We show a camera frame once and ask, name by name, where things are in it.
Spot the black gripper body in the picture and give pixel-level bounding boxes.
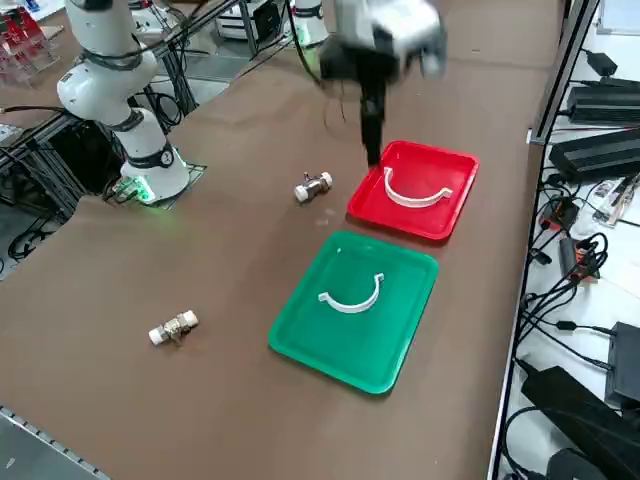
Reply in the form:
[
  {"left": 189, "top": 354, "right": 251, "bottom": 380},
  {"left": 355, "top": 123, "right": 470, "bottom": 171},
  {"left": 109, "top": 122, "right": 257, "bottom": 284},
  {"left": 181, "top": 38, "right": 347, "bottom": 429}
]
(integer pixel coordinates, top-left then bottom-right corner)
[{"left": 319, "top": 39, "right": 402, "bottom": 87}]

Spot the large white pipe clamp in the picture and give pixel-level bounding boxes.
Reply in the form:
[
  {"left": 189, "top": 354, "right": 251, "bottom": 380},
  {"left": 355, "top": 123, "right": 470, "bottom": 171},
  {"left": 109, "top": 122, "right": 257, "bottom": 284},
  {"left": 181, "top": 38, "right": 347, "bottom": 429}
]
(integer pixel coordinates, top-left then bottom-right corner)
[{"left": 382, "top": 167, "right": 454, "bottom": 209}]

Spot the small white pipe clamp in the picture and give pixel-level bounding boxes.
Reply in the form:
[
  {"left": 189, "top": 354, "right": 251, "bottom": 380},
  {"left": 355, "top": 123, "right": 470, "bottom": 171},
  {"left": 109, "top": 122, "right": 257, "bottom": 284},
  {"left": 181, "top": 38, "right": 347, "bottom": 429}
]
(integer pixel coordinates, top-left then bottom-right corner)
[{"left": 317, "top": 273, "right": 387, "bottom": 315}]

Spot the red plastic tray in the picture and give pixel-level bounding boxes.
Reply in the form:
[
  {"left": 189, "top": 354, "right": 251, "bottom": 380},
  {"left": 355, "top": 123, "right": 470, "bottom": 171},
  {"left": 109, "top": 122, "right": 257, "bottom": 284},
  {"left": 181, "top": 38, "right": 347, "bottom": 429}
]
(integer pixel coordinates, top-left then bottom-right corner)
[{"left": 346, "top": 139, "right": 481, "bottom": 245}]

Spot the green plastic tray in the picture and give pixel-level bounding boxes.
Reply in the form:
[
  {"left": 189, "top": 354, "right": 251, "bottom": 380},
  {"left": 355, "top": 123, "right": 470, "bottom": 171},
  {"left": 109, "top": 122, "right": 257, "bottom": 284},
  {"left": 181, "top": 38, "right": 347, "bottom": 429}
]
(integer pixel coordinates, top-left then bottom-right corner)
[{"left": 267, "top": 230, "right": 440, "bottom": 397}]

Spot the brass valve with white caps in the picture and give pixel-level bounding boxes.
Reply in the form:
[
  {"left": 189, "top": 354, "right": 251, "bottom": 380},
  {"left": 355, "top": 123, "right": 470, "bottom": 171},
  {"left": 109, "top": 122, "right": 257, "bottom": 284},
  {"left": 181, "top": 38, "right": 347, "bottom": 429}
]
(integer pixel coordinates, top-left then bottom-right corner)
[
  {"left": 293, "top": 171, "right": 335, "bottom": 204},
  {"left": 148, "top": 309, "right": 200, "bottom": 347}
]

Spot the white equipment box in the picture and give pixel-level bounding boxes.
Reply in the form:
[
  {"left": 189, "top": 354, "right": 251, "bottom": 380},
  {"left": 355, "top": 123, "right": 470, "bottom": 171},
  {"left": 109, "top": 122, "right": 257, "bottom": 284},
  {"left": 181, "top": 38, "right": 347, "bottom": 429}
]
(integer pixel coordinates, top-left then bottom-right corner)
[{"left": 215, "top": 12, "right": 254, "bottom": 44}]

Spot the orange and black device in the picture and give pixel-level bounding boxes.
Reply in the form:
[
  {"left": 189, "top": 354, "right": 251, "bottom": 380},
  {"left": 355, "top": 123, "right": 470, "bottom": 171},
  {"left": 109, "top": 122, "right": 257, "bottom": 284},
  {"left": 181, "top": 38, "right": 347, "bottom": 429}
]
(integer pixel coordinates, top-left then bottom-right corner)
[
  {"left": 558, "top": 238, "right": 601, "bottom": 284},
  {"left": 538, "top": 197, "right": 580, "bottom": 232}
]

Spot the black power supply brick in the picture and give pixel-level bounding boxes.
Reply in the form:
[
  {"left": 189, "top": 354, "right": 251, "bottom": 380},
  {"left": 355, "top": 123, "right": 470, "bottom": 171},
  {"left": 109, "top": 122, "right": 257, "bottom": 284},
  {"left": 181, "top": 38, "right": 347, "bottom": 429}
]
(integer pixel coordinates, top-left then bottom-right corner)
[
  {"left": 548, "top": 128, "right": 640, "bottom": 184},
  {"left": 568, "top": 84, "right": 640, "bottom": 126}
]

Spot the small black power adapter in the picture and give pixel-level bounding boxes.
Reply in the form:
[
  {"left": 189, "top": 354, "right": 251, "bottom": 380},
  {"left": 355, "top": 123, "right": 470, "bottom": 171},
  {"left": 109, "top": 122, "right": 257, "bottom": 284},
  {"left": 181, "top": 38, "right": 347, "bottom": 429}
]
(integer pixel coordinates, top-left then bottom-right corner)
[{"left": 585, "top": 49, "right": 619, "bottom": 77}]

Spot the black metal rack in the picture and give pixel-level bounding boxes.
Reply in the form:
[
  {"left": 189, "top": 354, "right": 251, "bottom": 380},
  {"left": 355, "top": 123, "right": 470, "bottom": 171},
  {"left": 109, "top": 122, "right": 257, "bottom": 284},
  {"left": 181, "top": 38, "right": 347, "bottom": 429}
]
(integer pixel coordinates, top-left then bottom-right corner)
[{"left": 0, "top": 109, "right": 126, "bottom": 221}]

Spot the clear stand with red packets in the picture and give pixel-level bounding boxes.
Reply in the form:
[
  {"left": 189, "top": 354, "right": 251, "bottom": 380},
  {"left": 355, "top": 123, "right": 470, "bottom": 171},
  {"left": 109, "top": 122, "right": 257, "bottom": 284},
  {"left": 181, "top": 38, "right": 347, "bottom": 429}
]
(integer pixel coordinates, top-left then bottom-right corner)
[{"left": 0, "top": 9, "right": 64, "bottom": 89}]

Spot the black box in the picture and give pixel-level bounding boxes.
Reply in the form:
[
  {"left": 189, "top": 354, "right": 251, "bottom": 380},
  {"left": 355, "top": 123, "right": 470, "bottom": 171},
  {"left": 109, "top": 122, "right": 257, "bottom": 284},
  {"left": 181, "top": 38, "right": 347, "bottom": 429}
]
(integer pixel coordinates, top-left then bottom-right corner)
[{"left": 604, "top": 322, "right": 640, "bottom": 407}]

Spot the aluminium frame post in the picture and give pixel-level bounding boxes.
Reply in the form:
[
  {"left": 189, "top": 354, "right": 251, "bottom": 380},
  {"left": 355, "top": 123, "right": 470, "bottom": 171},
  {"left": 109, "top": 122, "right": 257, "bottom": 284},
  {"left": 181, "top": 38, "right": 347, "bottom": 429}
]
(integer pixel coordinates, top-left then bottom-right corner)
[{"left": 527, "top": 0, "right": 601, "bottom": 146}]

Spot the thick black cable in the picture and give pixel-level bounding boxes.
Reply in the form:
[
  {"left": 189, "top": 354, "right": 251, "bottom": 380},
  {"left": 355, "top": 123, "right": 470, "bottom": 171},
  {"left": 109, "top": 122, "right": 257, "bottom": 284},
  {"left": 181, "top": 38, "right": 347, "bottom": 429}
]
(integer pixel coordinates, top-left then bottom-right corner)
[{"left": 0, "top": 102, "right": 66, "bottom": 117}]

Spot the perforated aluminium rail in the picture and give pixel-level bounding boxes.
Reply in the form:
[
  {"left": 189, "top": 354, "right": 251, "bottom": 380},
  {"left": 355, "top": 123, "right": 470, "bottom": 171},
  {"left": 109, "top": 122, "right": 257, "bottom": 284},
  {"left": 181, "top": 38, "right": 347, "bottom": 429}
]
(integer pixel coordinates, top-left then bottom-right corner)
[{"left": 0, "top": 404, "right": 109, "bottom": 480}]

